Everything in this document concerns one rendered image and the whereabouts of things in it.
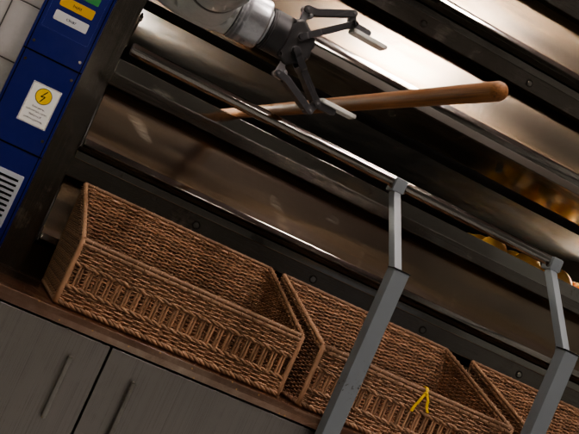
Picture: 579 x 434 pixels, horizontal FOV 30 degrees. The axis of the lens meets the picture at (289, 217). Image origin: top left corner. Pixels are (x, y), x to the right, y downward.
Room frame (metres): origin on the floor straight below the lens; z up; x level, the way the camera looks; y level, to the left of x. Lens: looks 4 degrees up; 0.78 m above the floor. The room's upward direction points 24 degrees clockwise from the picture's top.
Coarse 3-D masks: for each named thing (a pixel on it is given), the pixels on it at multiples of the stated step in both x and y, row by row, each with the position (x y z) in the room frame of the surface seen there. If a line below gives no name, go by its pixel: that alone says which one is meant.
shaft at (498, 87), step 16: (352, 96) 2.05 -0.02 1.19; (368, 96) 1.97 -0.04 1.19; (384, 96) 1.90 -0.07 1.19; (400, 96) 1.83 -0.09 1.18; (416, 96) 1.76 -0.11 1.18; (432, 96) 1.71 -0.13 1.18; (448, 96) 1.65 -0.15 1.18; (464, 96) 1.60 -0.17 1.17; (480, 96) 1.56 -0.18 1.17; (496, 96) 1.53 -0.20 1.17; (240, 112) 2.80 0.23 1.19; (272, 112) 2.54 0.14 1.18; (288, 112) 2.43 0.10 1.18; (320, 112) 2.25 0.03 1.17
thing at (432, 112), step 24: (288, 72) 2.93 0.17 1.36; (312, 72) 2.86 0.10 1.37; (336, 72) 2.80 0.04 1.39; (360, 72) 2.79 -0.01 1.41; (336, 96) 2.96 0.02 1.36; (384, 120) 3.00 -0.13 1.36; (408, 120) 2.93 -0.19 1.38; (432, 120) 2.87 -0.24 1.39; (432, 144) 3.04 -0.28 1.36; (456, 144) 2.97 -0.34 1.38; (480, 144) 2.91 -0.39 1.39; (480, 168) 3.08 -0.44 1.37; (504, 168) 3.01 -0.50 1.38; (528, 168) 2.95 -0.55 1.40; (528, 192) 3.12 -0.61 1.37; (552, 192) 3.05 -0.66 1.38; (576, 192) 3.00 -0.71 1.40; (576, 216) 3.16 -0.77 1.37
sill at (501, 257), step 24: (120, 72) 2.76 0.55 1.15; (144, 72) 2.78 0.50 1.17; (168, 96) 2.81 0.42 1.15; (192, 96) 2.82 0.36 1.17; (216, 120) 2.85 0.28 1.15; (240, 120) 2.86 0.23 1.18; (264, 144) 2.89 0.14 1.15; (288, 144) 2.91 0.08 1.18; (312, 168) 2.93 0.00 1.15; (336, 168) 2.95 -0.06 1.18; (360, 192) 2.98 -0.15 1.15; (384, 192) 3.00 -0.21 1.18; (408, 216) 3.03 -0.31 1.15; (432, 216) 3.05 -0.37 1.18; (456, 240) 3.08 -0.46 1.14; (480, 240) 3.10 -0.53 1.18; (504, 264) 3.13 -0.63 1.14; (528, 264) 3.15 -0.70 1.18; (576, 288) 3.20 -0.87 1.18
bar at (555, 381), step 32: (160, 64) 2.42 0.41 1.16; (224, 96) 2.47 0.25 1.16; (288, 128) 2.52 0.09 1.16; (352, 160) 2.57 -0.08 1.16; (416, 192) 2.62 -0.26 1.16; (480, 224) 2.68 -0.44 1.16; (544, 256) 2.74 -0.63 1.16; (384, 288) 2.39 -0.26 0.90; (384, 320) 2.39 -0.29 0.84; (352, 352) 2.41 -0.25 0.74; (352, 384) 2.39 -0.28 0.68; (544, 384) 2.55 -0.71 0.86; (544, 416) 2.53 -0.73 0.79
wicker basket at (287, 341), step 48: (96, 192) 2.75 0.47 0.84; (96, 240) 2.74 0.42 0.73; (144, 240) 2.78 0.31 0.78; (192, 240) 2.82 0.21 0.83; (48, 288) 2.47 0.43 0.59; (96, 288) 2.32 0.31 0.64; (144, 288) 2.35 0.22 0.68; (192, 288) 2.37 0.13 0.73; (144, 336) 2.36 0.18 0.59; (192, 336) 2.79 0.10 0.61; (240, 336) 2.41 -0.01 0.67; (288, 336) 2.44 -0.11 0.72
